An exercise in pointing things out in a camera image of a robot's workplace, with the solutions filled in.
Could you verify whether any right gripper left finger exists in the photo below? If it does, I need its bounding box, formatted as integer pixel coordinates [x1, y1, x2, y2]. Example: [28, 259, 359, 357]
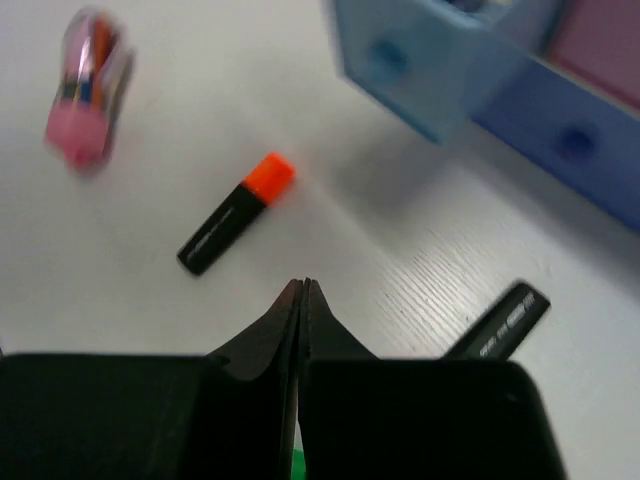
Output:
[1, 280, 303, 479]

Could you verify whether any pink cap pencil tube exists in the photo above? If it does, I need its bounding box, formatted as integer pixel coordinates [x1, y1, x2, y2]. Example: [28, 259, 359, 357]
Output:
[44, 7, 134, 172]

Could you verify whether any pink small drawer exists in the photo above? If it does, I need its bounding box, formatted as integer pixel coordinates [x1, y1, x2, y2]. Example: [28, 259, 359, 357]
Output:
[543, 0, 639, 116]

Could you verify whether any light blue small drawer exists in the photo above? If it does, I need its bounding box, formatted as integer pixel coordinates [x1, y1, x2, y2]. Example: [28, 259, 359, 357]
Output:
[329, 1, 564, 143]

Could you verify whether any blue wide drawer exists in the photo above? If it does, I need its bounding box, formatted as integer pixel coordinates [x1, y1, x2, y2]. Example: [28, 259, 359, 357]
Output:
[472, 56, 639, 231]

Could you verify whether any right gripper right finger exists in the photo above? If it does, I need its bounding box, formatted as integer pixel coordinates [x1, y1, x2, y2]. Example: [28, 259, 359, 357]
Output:
[297, 276, 571, 480]

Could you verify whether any orange cap highlighter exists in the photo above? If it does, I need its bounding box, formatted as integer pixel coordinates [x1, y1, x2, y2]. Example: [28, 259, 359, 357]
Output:
[177, 152, 296, 277]

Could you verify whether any green cap highlighter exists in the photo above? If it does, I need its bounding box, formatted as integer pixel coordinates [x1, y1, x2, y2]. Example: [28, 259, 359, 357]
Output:
[292, 280, 552, 480]

